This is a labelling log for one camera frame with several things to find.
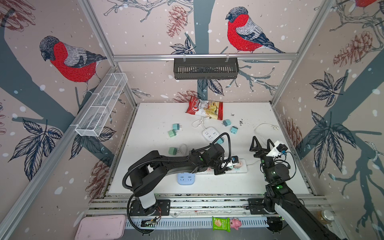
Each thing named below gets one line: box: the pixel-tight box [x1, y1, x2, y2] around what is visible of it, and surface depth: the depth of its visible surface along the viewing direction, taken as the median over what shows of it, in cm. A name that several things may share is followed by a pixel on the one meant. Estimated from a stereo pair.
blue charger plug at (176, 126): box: [172, 123, 180, 131], surface depth 107 cm
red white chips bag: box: [185, 96, 223, 121], surface depth 116 cm
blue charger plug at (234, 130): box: [230, 126, 239, 135], surface depth 106 cm
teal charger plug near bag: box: [221, 119, 231, 127], surface depth 109 cm
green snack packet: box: [212, 216, 231, 233], surface depth 70 cm
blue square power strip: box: [177, 172, 195, 186], surface depth 82 cm
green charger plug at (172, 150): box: [168, 147, 177, 155], surface depth 94 cm
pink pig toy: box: [230, 218, 242, 230], surface depth 69 cm
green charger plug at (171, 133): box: [167, 129, 177, 138], surface depth 103 cm
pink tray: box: [74, 214, 127, 240], surface depth 68 cm
